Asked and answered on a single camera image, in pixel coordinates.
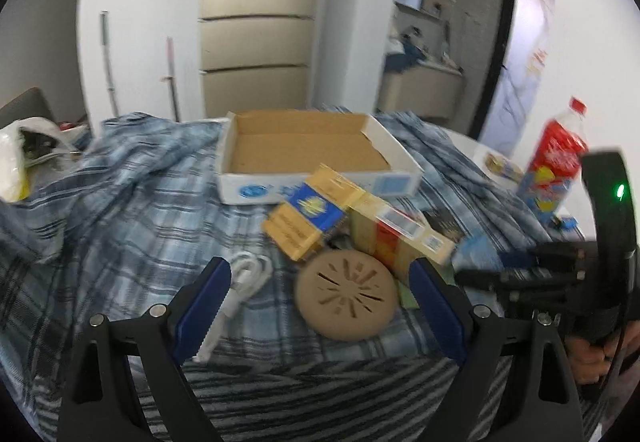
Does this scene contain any gold red cigarette carton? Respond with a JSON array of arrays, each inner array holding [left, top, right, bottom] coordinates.
[[348, 194, 456, 284]]

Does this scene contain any yellow blue cigarette pack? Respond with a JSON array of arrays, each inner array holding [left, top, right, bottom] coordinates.
[[262, 165, 364, 262]]

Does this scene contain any person's right hand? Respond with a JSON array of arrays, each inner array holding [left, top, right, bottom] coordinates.
[[564, 336, 620, 384]]

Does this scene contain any small yellow blue pack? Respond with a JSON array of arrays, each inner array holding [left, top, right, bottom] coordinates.
[[484, 153, 523, 183]]

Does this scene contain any green notepad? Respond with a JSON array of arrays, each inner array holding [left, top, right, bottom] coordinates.
[[397, 281, 420, 310]]

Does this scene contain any open cardboard box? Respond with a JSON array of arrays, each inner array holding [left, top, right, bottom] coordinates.
[[215, 110, 422, 206]]

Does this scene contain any grey mop handle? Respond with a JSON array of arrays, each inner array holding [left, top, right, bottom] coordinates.
[[100, 10, 120, 117]]

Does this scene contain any beige vanity cabinet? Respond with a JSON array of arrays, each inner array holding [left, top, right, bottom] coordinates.
[[376, 66, 464, 120]]

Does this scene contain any red iced tea bottle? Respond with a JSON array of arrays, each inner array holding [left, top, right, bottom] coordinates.
[[516, 97, 588, 223]]

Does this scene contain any light blue tissue pack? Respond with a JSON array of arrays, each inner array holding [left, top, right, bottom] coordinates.
[[451, 235, 503, 272]]

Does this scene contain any white plastic bag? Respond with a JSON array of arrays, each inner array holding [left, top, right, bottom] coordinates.
[[1, 117, 81, 202]]

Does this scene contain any gold three-door refrigerator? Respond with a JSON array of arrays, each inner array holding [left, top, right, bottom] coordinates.
[[198, 0, 317, 118]]

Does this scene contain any round tan perforated disc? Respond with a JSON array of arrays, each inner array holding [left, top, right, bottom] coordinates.
[[294, 250, 398, 342]]

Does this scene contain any grey chair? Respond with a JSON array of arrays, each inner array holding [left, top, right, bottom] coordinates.
[[0, 87, 54, 129]]

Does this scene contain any blue plaid shirt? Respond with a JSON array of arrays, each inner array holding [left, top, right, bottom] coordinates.
[[0, 108, 586, 442]]

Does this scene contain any dark broom handle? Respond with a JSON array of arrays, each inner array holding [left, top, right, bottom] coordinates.
[[164, 36, 181, 122]]

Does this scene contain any white cable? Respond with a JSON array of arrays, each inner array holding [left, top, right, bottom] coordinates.
[[192, 250, 274, 364]]

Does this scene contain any black Face box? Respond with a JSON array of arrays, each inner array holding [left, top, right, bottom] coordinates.
[[423, 209, 465, 243]]

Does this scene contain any blue clothing on counter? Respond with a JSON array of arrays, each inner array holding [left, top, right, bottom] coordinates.
[[384, 40, 426, 73]]

